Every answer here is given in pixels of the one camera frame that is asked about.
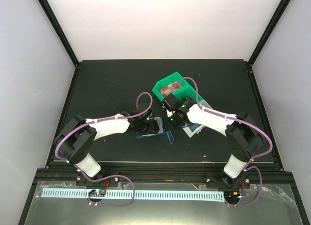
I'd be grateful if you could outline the blue card holder wallet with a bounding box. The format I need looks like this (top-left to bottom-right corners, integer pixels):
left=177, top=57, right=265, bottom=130
left=136, top=117, right=165, bottom=139

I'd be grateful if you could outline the single blue card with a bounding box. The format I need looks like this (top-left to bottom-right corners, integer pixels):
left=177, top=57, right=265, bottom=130
left=154, top=117, right=166, bottom=135
left=166, top=131, right=174, bottom=145

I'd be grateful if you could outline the white bin with blue cards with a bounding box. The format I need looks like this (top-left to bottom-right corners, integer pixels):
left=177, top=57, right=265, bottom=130
left=182, top=98, right=214, bottom=138

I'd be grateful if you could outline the red white card stack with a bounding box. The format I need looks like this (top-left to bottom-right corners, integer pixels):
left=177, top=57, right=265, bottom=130
left=159, top=82, right=181, bottom=97

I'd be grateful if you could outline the green bin with black cards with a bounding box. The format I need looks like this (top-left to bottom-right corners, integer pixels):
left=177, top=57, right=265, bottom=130
left=173, top=86, right=196, bottom=101

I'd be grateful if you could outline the green bin with red cards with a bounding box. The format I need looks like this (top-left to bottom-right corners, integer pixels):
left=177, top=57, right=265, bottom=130
left=152, top=72, right=195, bottom=102

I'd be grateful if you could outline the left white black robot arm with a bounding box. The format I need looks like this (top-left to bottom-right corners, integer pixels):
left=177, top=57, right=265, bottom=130
left=54, top=105, right=163, bottom=186

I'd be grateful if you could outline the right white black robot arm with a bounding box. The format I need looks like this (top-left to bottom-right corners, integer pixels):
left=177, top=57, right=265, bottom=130
left=162, top=99, right=273, bottom=188

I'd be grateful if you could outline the blue vip card stack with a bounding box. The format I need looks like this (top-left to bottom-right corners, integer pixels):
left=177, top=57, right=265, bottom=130
left=185, top=123, right=201, bottom=133

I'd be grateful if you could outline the left small circuit board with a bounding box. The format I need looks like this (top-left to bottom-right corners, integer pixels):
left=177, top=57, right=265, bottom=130
left=89, top=189, right=106, bottom=197

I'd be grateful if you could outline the small circuit board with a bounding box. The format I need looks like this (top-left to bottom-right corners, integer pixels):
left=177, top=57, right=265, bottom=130
left=224, top=191, right=248, bottom=199
left=89, top=189, right=106, bottom=197

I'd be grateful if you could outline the right small circuit board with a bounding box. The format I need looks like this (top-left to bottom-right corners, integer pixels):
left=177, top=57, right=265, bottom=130
left=224, top=191, right=248, bottom=199

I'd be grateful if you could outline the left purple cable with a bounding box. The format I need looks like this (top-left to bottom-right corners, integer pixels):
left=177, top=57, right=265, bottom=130
left=54, top=91, right=154, bottom=207

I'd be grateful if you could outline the purple cable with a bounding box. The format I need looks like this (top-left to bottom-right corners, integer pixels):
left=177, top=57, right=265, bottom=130
left=170, top=76, right=272, bottom=208
left=54, top=91, right=154, bottom=207

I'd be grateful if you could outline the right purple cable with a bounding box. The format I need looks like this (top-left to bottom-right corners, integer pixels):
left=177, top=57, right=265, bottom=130
left=170, top=76, right=272, bottom=208

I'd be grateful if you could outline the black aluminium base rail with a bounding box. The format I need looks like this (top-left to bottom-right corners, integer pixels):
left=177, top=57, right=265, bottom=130
left=32, top=161, right=297, bottom=188

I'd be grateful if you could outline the white slotted cable duct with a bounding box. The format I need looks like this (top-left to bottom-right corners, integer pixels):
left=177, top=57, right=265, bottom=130
left=41, top=188, right=225, bottom=202

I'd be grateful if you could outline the right black frame post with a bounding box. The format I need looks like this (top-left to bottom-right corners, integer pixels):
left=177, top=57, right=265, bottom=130
left=248, top=0, right=291, bottom=67

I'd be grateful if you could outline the black frame post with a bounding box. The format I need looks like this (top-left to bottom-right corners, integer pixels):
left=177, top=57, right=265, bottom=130
left=248, top=0, right=291, bottom=67
left=38, top=0, right=79, bottom=67

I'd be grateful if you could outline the left black frame post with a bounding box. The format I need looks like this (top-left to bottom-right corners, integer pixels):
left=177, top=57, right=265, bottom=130
left=38, top=0, right=79, bottom=67

